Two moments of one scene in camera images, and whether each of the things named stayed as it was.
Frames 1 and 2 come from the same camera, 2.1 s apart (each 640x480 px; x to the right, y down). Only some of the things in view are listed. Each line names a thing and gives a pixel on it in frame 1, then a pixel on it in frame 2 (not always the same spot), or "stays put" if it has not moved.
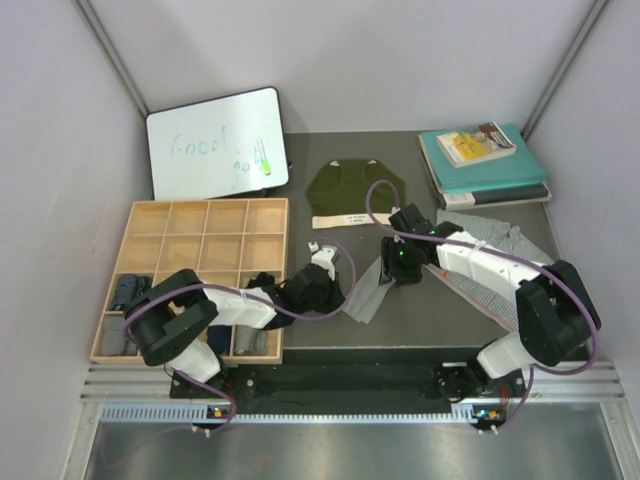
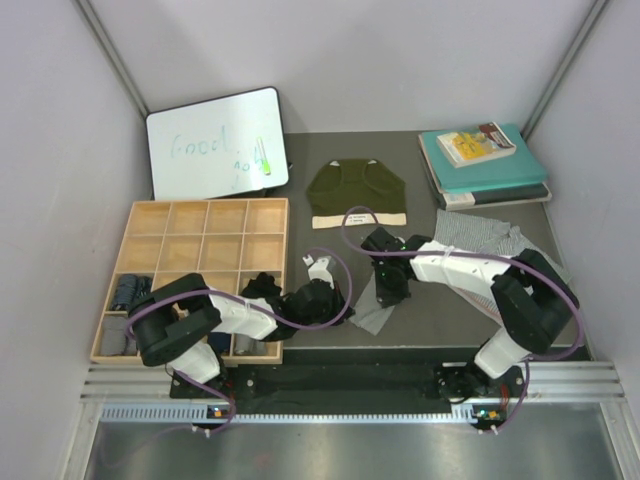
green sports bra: [337, 194] stays put
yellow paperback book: [472, 146] stays put
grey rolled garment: [250, 341] stays put
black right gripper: [391, 269] to [388, 297]
